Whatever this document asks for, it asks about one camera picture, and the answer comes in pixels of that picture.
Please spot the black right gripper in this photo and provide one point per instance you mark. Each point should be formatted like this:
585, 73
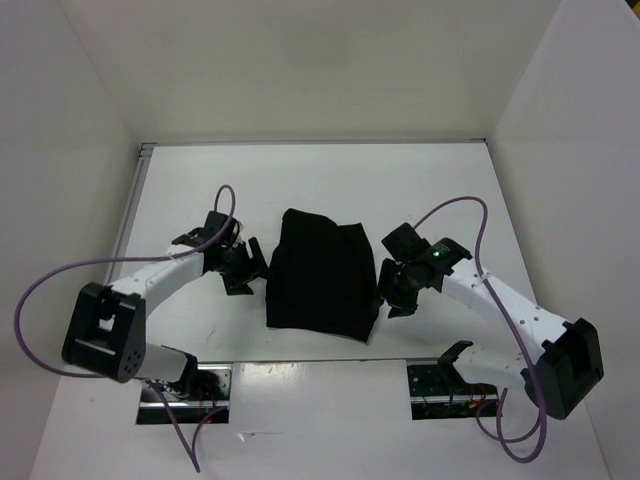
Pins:
399, 308

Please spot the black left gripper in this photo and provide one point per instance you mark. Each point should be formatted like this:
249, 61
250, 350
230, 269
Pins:
252, 268

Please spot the black skirt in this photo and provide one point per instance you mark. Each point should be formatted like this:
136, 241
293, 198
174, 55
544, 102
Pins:
322, 278

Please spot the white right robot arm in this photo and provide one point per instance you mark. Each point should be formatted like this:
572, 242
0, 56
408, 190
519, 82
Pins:
561, 362

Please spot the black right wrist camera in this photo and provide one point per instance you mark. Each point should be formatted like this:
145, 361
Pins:
404, 244

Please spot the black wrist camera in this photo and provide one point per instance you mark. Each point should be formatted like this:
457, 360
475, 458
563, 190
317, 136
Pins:
226, 229
404, 244

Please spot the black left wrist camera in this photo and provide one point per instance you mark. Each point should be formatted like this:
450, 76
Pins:
226, 229

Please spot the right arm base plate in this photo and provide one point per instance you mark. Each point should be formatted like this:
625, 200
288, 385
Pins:
431, 398

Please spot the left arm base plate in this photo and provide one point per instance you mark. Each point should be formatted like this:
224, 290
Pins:
207, 400

